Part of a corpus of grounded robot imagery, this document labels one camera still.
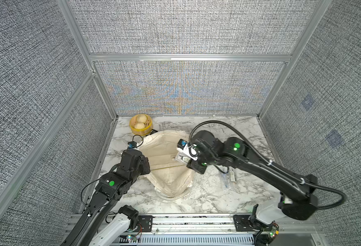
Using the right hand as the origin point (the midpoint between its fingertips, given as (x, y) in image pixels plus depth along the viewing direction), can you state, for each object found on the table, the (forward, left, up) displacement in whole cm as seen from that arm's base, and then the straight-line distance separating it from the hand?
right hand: (190, 157), depth 66 cm
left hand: (+2, +19, -6) cm, 20 cm away
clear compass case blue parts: (+1, -22, -28) cm, 36 cm away
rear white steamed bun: (+44, +32, -24) cm, 60 cm away
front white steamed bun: (+37, +32, -23) cm, 54 cm away
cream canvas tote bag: (0, +9, -24) cm, 26 cm away
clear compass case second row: (-2, -25, -27) cm, 36 cm away
